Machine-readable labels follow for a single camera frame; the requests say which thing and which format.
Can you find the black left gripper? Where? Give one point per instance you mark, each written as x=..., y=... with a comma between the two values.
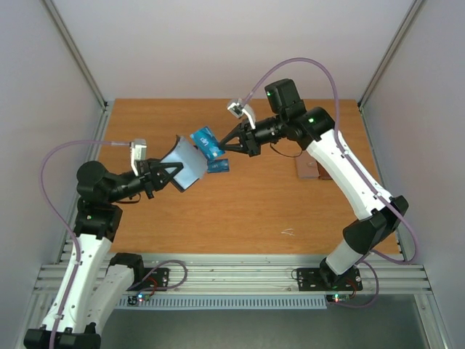
x=150, y=176

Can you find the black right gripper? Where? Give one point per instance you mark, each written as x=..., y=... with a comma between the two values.
x=250, y=138

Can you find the black leather card holder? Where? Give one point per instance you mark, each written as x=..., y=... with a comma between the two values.
x=194, y=163

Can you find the blue credit card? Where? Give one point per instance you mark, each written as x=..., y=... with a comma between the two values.
x=218, y=166
x=207, y=143

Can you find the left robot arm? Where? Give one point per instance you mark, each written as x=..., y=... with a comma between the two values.
x=82, y=307

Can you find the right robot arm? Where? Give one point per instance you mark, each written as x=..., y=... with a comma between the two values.
x=377, y=212

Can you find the beige leather card holder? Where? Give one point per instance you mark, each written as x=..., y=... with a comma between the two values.
x=307, y=167

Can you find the left circuit board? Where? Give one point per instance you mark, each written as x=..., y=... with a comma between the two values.
x=140, y=299

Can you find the circuit board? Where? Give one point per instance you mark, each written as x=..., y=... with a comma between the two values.
x=338, y=298
x=140, y=299

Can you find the right circuit board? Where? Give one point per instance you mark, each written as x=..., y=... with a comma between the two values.
x=338, y=298

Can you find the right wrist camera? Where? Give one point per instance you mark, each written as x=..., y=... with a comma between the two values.
x=238, y=108

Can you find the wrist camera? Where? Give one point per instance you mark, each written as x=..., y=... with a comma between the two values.
x=138, y=149
x=238, y=108

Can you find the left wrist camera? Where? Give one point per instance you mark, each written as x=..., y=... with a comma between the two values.
x=138, y=149

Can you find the aluminium rail frame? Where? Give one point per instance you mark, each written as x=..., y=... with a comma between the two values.
x=276, y=274

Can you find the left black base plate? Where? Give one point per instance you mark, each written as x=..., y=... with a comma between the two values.
x=158, y=279

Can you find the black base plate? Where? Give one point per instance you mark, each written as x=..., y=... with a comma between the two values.
x=310, y=280
x=158, y=279

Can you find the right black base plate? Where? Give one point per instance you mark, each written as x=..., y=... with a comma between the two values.
x=310, y=280

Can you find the grey slotted cable duct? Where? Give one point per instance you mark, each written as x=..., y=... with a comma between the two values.
x=225, y=302

